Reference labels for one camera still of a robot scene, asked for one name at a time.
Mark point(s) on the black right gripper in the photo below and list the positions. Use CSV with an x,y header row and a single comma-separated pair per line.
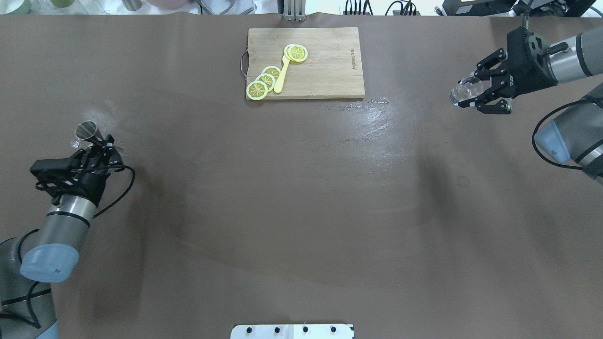
x,y
526,78

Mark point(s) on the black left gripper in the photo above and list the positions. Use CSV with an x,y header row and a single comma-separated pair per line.
x,y
88,186

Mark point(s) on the steel double jigger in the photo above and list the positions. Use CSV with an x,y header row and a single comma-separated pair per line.
x,y
89,131

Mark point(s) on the clear glass measuring cup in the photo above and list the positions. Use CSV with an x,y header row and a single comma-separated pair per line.
x,y
469,87

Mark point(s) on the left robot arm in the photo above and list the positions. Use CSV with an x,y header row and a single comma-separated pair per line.
x,y
31,263

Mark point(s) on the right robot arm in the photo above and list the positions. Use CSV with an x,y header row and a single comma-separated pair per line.
x,y
569,136

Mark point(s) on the bamboo cutting board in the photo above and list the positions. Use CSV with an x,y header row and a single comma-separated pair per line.
x,y
333,69

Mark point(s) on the lemon slice far end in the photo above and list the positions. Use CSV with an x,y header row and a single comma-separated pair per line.
x,y
257,90

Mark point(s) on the lemon slice on knife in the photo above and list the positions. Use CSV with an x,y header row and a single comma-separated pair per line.
x,y
296,52

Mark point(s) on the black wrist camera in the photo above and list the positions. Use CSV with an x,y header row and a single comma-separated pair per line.
x,y
54,170

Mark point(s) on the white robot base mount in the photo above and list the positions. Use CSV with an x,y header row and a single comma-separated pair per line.
x,y
294,331

